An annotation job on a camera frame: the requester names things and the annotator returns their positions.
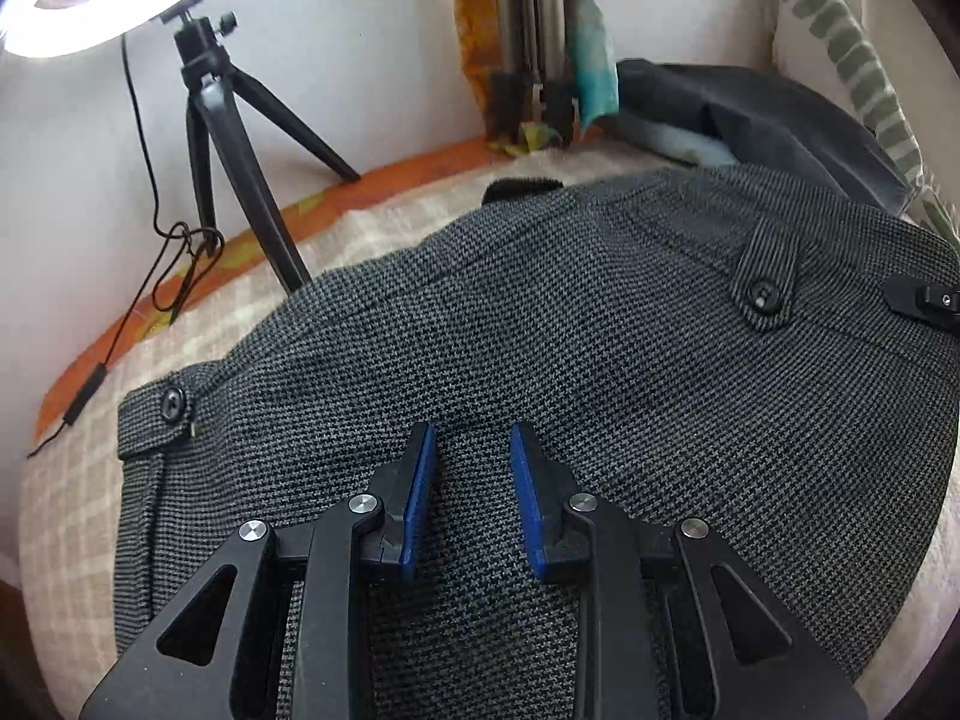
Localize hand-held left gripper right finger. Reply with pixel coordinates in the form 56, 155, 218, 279
510, 422, 869, 720

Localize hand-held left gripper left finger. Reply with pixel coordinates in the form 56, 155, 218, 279
79, 422, 439, 720

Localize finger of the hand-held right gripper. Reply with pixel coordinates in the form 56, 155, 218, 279
885, 275, 960, 328

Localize grey houndstooth pants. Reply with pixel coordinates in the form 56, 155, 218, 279
112, 167, 960, 720

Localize dark grey garment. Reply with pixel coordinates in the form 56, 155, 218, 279
611, 58, 917, 217

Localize green leaf pattern pillow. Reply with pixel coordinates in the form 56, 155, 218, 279
761, 0, 960, 256

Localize orange patterned bedsheet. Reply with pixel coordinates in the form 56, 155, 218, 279
35, 124, 608, 451

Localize teal orange cloth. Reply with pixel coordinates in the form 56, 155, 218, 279
559, 0, 623, 128

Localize black tripod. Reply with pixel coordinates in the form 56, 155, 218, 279
154, 7, 362, 293

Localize folded metal tripod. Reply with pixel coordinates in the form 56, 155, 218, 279
489, 0, 580, 147

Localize yellow orange curtain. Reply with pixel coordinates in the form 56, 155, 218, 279
448, 0, 518, 140

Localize black cable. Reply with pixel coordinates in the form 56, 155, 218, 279
28, 37, 226, 460

